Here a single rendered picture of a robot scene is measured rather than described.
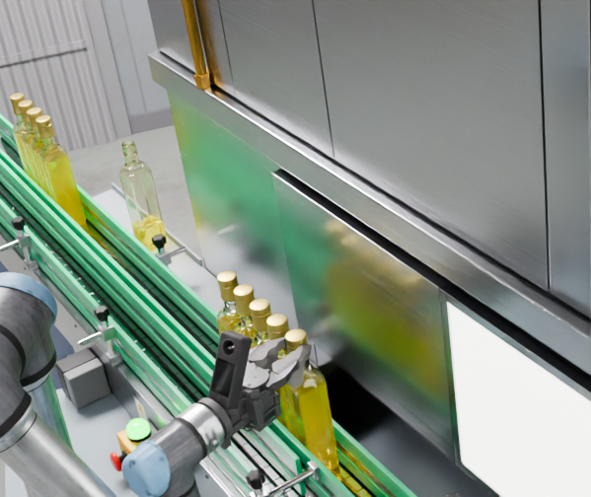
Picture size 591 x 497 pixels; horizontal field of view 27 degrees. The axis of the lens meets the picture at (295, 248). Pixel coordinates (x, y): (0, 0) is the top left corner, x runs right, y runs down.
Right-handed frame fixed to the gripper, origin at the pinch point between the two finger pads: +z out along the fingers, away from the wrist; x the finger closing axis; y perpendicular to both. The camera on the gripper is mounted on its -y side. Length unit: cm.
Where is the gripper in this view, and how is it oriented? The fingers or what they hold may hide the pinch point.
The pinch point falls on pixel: (295, 342)
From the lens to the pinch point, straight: 197.6
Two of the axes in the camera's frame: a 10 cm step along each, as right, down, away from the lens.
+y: 1.4, 8.3, 5.3
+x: 7.3, 2.7, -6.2
